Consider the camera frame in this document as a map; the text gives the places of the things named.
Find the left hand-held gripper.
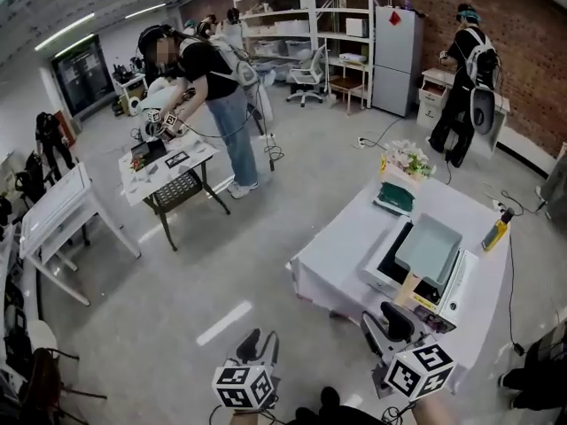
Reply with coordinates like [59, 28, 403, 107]
[211, 328, 282, 413]

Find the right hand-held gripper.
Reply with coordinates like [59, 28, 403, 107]
[360, 301, 457, 403]

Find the white induction cooktop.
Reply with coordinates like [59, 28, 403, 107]
[362, 214, 482, 334]

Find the teal square frying pan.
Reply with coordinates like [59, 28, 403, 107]
[392, 212, 462, 309]

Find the person's right forearm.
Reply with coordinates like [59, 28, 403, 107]
[409, 394, 464, 425]

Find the dark patterned packet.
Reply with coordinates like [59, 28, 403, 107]
[411, 304, 458, 335]

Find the person's right shoe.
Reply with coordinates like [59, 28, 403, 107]
[319, 386, 342, 415]

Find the table with white cloth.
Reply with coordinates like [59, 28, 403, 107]
[286, 173, 513, 393]

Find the green packet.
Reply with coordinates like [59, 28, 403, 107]
[372, 182, 416, 217]

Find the yellow oil bottle black cap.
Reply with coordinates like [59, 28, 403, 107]
[481, 206, 517, 252]

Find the pink flower bouquet white box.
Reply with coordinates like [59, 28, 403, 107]
[379, 138, 438, 185]

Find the small marble side table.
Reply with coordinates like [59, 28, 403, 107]
[117, 128, 232, 252]

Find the brown chair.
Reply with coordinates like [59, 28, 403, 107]
[17, 346, 108, 425]

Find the black box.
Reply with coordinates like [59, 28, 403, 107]
[129, 138, 168, 168]

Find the white drawer desk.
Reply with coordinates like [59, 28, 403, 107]
[416, 66, 510, 154]

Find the white backpack with oval shell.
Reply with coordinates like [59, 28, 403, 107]
[179, 33, 276, 135]
[468, 37, 498, 135]

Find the small wooden side table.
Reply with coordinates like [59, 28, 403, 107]
[329, 74, 368, 115]

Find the white framed table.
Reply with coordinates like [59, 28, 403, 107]
[17, 161, 143, 307]

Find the grey fridge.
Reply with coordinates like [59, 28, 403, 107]
[370, 5, 425, 119]

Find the white office chair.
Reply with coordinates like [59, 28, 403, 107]
[285, 44, 327, 105]

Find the black mesh office chair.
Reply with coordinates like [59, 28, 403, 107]
[12, 151, 58, 212]

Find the white microwave oven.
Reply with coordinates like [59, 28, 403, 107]
[344, 17, 369, 39]

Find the white storage shelf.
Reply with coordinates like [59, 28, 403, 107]
[231, 0, 394, 111]

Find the black double door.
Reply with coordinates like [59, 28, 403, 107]
[50, 33, 115, 119]

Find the ceiling light strip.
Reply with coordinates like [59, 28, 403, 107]
[126, 3, 167, 19]
[35, 13, 97, 52]

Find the black power cable with adapter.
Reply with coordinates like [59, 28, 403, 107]
[504, 235, 527, 357]

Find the black picture frame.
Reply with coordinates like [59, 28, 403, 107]
[163, 150, 190, 168]

